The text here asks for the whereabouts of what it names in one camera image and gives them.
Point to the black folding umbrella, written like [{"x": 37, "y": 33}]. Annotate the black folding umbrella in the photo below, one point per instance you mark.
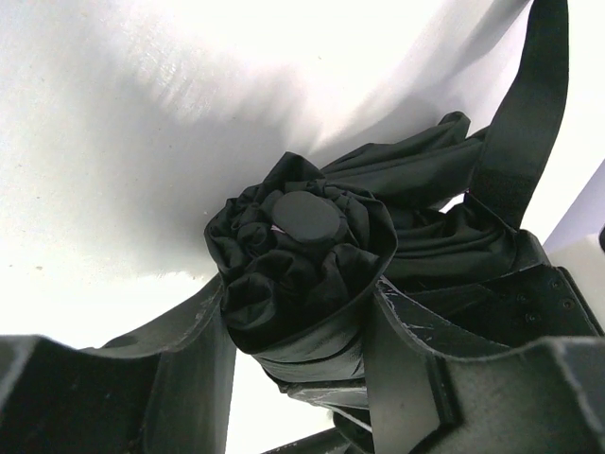
[{"x": 301, "y": 252}]

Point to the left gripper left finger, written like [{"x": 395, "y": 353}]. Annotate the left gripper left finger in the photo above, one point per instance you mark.
[{"x": 165, "y": 387}]

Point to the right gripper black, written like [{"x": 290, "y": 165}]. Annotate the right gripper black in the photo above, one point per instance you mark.
[{"x": 535, "y": 299}]

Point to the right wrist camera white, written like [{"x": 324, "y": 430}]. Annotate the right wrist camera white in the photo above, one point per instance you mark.
[{"x": 583, "y": 258}]

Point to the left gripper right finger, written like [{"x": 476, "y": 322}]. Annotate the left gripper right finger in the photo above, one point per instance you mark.
[{"x": 434, "y": 387}]

